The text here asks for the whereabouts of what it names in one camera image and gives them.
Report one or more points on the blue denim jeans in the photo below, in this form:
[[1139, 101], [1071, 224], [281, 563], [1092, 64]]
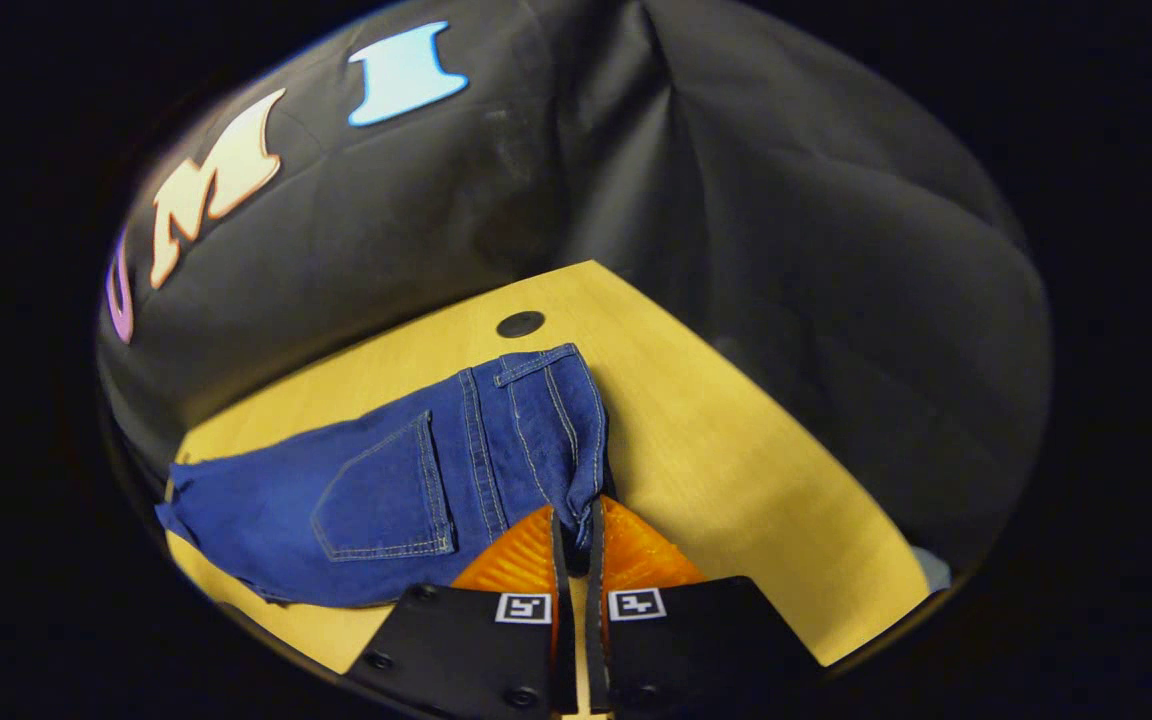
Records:
[[386, 490]]

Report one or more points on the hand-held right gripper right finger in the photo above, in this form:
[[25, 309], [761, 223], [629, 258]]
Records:
[[696, 650]]

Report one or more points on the black backdrop cloth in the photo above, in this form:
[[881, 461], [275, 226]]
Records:
[[436, 230]]

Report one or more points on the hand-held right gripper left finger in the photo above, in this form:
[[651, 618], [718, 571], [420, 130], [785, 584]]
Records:
[[476, 650]]

